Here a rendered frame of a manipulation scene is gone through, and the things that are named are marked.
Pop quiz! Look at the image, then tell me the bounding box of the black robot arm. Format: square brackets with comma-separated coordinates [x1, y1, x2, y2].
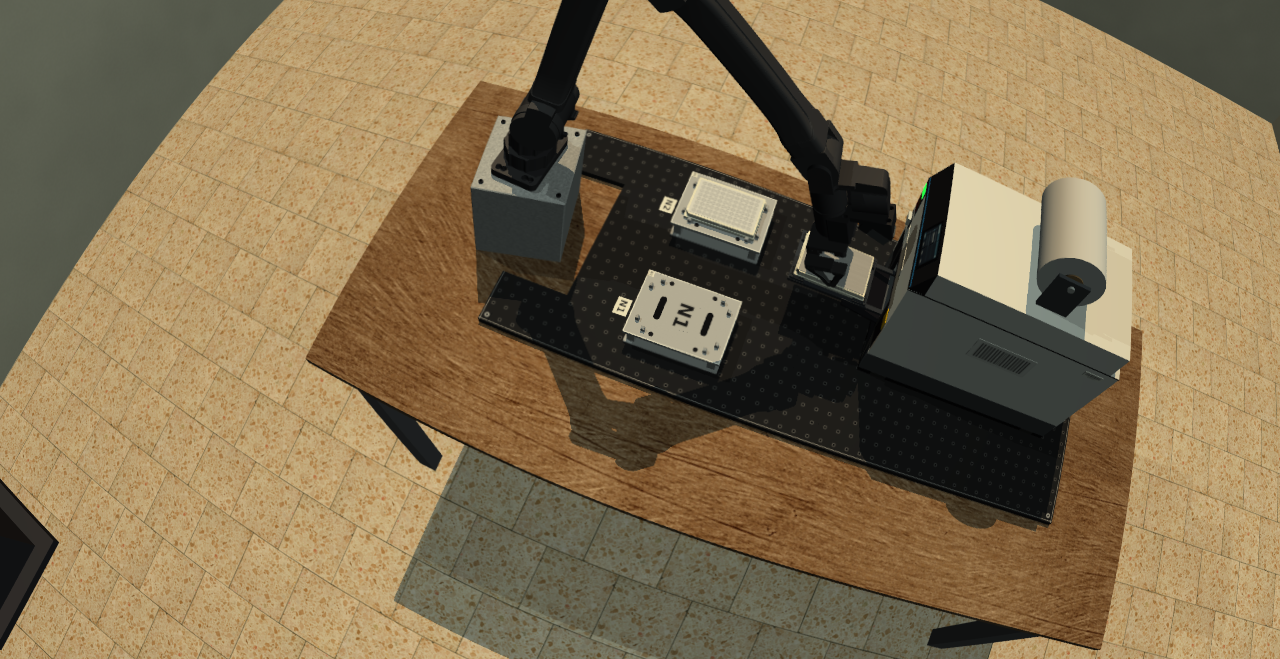
[492, 0, 896, 244]

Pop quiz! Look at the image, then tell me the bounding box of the cream multi-well plate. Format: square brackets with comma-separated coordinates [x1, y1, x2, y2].
[684, 177, 765, 241]

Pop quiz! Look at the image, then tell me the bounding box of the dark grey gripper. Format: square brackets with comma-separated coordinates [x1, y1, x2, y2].
[804, 201, 849, 287]

